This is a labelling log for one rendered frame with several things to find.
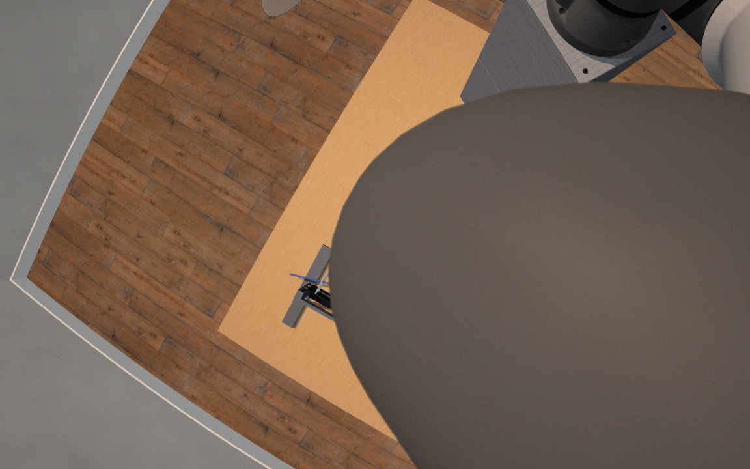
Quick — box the grey metal rack with black port panel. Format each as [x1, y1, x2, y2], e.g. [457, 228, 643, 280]
[282, 244, 334, 328]

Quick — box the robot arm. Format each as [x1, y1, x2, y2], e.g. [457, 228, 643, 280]
[328, 0, 750, 469]

